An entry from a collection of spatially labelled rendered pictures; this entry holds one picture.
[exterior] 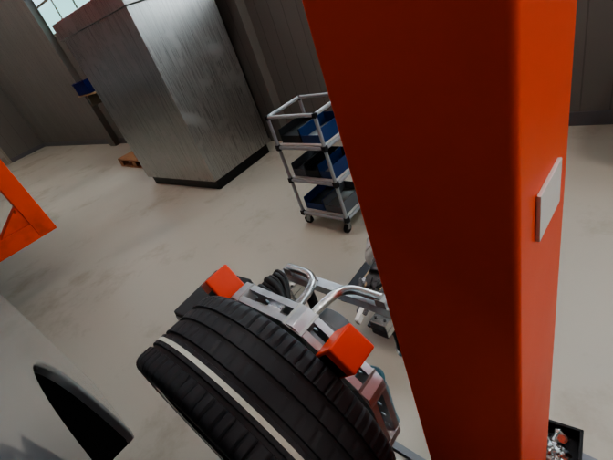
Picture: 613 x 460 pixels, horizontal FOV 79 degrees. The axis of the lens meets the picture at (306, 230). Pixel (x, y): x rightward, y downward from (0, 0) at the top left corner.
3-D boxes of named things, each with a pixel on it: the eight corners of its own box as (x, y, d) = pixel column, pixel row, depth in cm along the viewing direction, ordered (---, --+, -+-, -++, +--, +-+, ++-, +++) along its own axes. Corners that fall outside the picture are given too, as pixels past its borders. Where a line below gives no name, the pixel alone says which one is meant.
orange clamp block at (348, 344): (313, 357, 79) (327, 350, 72) (335, 329, 83) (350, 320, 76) (337, 381, 79) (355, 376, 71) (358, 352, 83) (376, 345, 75)
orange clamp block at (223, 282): (222, 310, 104) (200, 287, 103) (242, 291, 108) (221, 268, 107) (228, 307, 98) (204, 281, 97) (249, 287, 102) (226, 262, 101)
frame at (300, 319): (266, 389, 135) (196, 281, 106) (278, 374, 139) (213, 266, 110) (400, 482, 99) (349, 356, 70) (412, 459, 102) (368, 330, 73)
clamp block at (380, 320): (372, 333, 100) (368, 319, 97) (389, 309, 105) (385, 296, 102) (389, 339, 97) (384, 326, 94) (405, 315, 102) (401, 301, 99)
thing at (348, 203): (303, 224, 330) (261, 117, 277) (330, 199, 352) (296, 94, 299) (351, 235, 294) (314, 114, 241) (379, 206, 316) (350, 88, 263)
